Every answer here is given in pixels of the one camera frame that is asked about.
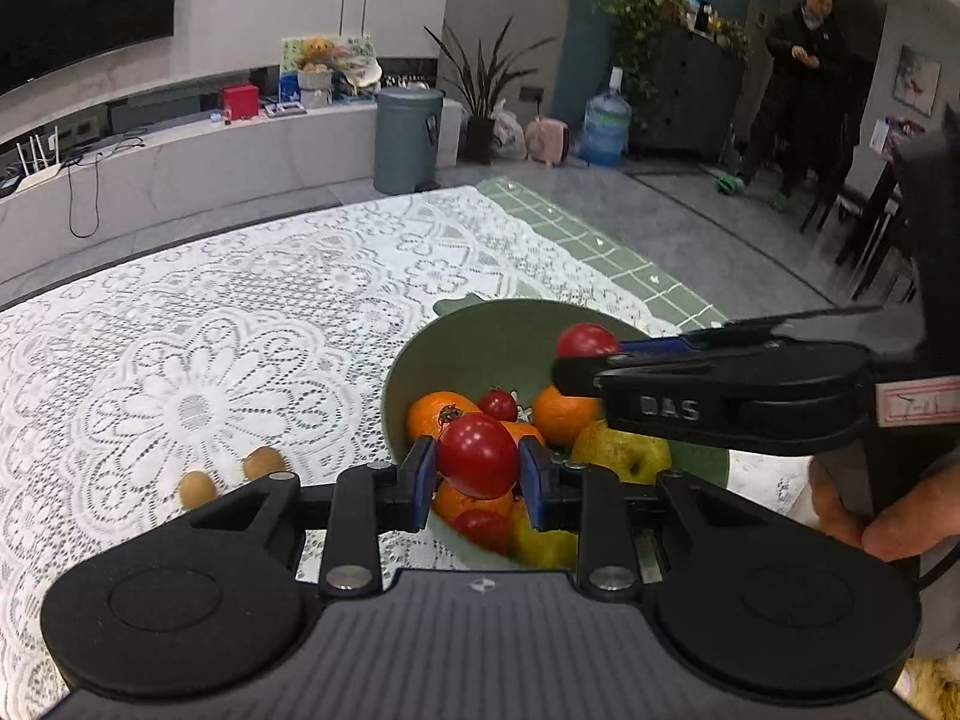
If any colourful printed card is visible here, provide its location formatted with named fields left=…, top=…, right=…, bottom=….
left=280, top=34, right=377, bottom=104

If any red box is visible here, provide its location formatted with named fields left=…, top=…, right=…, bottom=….
left=220, top=84, right=262, bottom=123

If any person's right hand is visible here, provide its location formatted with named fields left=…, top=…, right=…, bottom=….
left=808, top=457, right=960, bottom=563

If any large red tomato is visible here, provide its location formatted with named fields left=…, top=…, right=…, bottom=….
left=436, top=413, right=521, bottom=500

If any framed wall picture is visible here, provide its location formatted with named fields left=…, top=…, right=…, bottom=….
left=892, top=45, right=943, bottom=118

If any yellow green pear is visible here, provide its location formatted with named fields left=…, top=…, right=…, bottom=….
left=573, top=420, right=673, bottom=485

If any small red tomato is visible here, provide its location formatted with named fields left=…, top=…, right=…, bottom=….
left=478, top=388, right=519, bottom=423

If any white flower pot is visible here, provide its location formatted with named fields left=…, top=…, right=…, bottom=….
left=297, top=67, right=334, bottom=110

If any white plastic bag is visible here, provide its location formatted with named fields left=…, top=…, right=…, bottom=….
left=491, top=99, right=528, bottom=161

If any large oval orange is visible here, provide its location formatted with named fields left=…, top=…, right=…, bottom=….
left=406, top=391, right=482, bottom=445

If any pink bag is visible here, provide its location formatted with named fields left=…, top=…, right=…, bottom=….
left=525, top=116, right=572, bottom=167

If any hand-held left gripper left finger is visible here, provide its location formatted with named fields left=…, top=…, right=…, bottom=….
left=187, top=436, right=438, bottom=601

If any grey trash can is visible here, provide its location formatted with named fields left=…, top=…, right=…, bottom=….
left=373, top=87, right=446, bottom=195

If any dark grey cabinet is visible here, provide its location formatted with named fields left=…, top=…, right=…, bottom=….
left=637, top=22, right=749, bottom=163

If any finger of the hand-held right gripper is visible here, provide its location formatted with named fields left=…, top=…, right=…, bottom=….
left=616, top=305, right=886, bottom=355
left=551, top=352, right=713, bottom=395

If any green bowl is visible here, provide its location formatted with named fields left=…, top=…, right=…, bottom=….
left=381, top=298, right=733, bottom=572

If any black cable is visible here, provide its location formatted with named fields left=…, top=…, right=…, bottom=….
left=66, top=135, right=145, bottom=238

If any long-leaf potted plant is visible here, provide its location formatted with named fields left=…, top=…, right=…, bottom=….
left=424, top=19, right=554, bottom=165

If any blue water bottle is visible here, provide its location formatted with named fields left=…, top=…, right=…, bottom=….
left=579, top=67, right=633, bottom=168

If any yellow lemon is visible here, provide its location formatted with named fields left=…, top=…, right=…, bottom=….
left=511, top=499, right=579, bottom=570

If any dark dining chair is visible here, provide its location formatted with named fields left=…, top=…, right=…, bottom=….
left=799, top=101, right=921, bottom=302

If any cluster of small bottles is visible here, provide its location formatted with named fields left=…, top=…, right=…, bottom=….
left=679, top=0, right=752, bottom=55

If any white router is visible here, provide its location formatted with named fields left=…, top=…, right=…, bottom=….
left=9, top=130, right=65, bottom=194

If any white lace tablecloth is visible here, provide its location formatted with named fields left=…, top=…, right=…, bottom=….
left=0, top=185, right=820, bottom=720

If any black television screen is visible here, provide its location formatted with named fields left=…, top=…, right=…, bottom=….
left=0, top=0, right=180, bottom=95

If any round mandarin orange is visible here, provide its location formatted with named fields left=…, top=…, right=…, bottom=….
left=534, top=384, right=602, bottom=448

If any brown longan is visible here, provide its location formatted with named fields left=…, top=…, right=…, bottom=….
left=179, top=470, right=219, bottom=509
left=243, top=446, right=287, bottom=481

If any green ivy plant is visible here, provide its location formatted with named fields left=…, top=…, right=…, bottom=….
left=592, top=0, right=689, bottom=130

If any white media console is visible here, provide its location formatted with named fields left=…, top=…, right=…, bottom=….
left=0, top=81, right=381, bottom=287

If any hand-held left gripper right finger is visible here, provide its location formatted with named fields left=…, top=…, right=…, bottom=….
left=519, top=436, right=820, bottom=601

